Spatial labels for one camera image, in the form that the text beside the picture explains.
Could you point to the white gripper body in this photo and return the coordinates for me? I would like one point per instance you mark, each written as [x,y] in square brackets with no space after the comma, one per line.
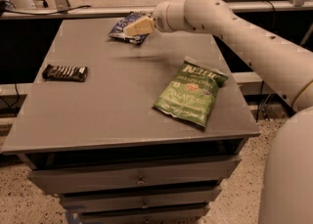
[160,19]

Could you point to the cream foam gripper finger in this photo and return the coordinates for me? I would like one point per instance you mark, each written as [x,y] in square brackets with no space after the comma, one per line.
[144,25]

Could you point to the blue chip bag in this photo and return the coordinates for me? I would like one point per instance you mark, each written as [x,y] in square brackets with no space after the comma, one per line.
[118,33]

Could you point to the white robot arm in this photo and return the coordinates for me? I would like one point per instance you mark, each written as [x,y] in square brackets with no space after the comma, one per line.
[287,192]

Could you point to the green jalapeno chip bag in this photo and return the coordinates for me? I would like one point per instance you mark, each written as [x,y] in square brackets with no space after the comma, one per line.
[191,93]

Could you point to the dark chocolate bar wrapper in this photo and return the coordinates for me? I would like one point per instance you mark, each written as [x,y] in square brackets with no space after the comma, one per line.
[64,73]

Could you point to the grey drawer cabinet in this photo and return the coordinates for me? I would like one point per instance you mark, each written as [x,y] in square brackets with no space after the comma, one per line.
[110,118]

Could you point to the top grey drawer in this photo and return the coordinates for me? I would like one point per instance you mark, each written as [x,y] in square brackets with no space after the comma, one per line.
[133,175]

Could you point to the grey drawer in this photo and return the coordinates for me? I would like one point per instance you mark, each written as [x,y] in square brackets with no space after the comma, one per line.
[140,198]
[133,175]
[145,216]

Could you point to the middle grey drawer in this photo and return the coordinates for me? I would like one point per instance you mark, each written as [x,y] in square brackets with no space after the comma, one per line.
[140,198]

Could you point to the bottom grey drawer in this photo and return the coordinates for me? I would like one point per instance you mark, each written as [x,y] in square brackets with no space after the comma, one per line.
[145,216]

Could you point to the metal rail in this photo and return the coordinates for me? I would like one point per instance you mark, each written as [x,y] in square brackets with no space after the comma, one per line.
[117,12]

